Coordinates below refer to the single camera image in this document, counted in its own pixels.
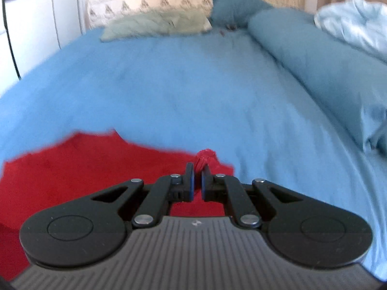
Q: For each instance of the green pillow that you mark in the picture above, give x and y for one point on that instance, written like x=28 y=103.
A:
x=157 y=24

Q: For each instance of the white wardrobe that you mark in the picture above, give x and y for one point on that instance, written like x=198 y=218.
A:
x=33 y=21

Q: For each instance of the red small garment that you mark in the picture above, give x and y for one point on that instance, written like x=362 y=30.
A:
x=75 y=169

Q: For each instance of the light blue crumpled blanket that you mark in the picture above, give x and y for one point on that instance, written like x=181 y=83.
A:
x=356 y=24

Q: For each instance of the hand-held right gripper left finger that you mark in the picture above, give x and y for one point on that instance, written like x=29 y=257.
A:
x=191 y=184

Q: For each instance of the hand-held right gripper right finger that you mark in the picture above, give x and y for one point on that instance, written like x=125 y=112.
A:
x=204 y=184

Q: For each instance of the patterned cream pillow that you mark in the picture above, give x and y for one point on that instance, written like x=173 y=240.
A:
x=145 y=3

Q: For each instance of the rolled blue duvet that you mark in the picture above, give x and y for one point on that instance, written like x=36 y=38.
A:
x=314 y=60

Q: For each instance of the blue bed sheet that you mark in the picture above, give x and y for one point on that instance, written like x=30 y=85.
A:
x=169 y=84

